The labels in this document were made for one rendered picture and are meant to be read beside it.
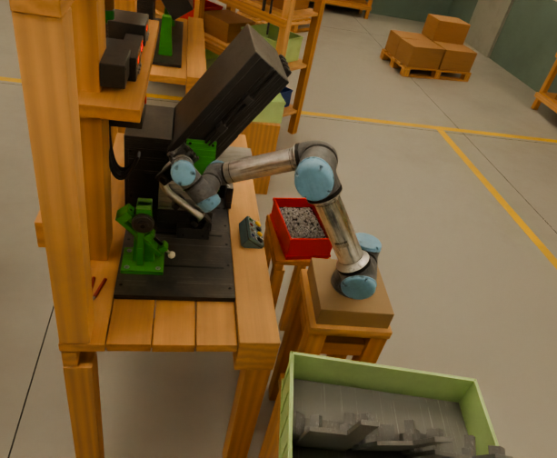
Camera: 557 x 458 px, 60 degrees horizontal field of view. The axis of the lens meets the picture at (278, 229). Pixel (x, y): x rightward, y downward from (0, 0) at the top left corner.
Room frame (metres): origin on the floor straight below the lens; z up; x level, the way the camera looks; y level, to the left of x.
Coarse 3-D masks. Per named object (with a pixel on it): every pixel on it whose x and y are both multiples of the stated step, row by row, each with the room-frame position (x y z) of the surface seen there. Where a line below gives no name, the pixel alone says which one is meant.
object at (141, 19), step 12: (120, 12) 1.84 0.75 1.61; (132, 12) 1.87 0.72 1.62; (108, 24) 1.71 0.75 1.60; (120, 24) 1.72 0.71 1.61; (132, 24) 1.73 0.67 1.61; (144, 24) 1.76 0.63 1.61; (108, 36) 1.71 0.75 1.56; (120, 36) 1.72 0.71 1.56; (144, 36) 1.74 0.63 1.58; (132, 48) 1.49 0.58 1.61; (132, 60) 1.41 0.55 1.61; (132, 72) 1.41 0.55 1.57
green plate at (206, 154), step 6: (186, 144) 1.62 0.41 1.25; (192, 144) 1.62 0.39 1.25; (198, 144) 1.63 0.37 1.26; (204, 144) 1.64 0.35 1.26; (198, 150) 1.62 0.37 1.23; (204, 150) 1.63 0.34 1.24; (210, 150) 1.64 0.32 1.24; (204, 156) 1.62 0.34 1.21; (210, 156) 1.63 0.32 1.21; (198, 162) 1.61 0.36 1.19; (204, 162) 1.62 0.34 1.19; (210, 162) 1.63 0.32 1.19; (198, 168) 1.61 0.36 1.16; (204, 168) 1.61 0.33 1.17
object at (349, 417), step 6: (318, 414) 0.79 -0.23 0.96; (348, 414) 0.78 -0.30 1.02; (354, 414) 0.79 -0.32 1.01; (312, 420) 0.78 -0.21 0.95; (318, 420) 0.78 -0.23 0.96; (348, 420) 0.77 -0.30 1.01; (354, 420) 0.77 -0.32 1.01; (306, 426) 0.75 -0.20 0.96; (318, 426) 0.76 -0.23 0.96; (342, 426) 0.73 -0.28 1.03; (348, 426) 0.73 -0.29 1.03
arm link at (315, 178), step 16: (320, 144) 1.35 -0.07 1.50; (304, 160) 1.26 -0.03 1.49; (320, 160) 1.25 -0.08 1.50; (336, 160) 1.33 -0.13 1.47; (304, 176) 1.22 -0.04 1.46; (320, 176) 1.21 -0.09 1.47; (336, 176) 1.27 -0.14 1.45; (304, 192) 1.21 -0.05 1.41; (320, 192) 1.21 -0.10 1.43; (336, 192) 1.24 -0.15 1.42; (320, 208) 1.24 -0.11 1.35; (336, 208) 1.24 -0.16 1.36; (336, 224) 1.23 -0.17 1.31; (336, 240) 1.23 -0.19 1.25; (352, 240) 1.24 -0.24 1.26; (352, 256) 1.23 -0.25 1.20; (368, 256) 1.27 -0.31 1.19; (352, 272) 1.21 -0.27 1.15; (368, 272) 1.23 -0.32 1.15; (352, 288) 1.20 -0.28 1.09; (368, 288) 1.20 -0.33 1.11
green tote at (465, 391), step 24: (312, 360) 0.99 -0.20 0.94; (336, 360) 1.00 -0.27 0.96; (288, 384) 0.88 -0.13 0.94; (336, 384) 1.00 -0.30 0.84; (360, 384) 1.01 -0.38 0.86; (384, 384) 1.02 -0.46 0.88; (408, 384) 1.02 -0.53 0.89; (432, 384) 1.03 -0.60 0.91; (456, 384) 1.04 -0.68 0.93; (288, 408) 0.80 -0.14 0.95; (480, 408) 0.95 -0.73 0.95; (288, 432) 0.73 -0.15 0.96; (480, 432) 0.90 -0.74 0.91; (288, 456) 0.66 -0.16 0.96
